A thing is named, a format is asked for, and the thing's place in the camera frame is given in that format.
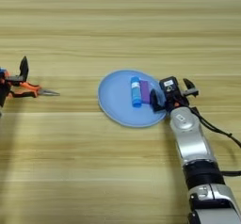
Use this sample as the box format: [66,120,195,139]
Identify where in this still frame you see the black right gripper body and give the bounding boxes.
[163,88,200,114]

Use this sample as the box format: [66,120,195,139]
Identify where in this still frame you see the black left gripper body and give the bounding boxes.
[0,74,25,108]

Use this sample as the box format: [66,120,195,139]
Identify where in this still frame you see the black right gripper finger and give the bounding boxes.
[183,77,198,92]
[149,88,167,114]

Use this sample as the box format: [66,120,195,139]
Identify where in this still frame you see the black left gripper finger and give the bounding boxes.
[19,56,30,83]

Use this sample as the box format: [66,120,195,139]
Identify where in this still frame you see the purple cylinder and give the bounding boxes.
[139,80,152,104]

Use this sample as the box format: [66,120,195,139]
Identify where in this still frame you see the light blue round plate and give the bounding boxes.
[97,70,168,128]

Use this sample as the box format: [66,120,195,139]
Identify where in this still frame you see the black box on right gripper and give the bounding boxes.
[158,75,181,94]

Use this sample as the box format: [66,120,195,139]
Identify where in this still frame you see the blue glue stick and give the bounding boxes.
[130,75,143,108]

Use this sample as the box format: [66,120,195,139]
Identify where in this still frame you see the orange black needle-nose pliers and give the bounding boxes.
[8,81,60,99]

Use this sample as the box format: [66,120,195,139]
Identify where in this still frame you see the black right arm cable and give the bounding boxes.
[188,105,241,177]

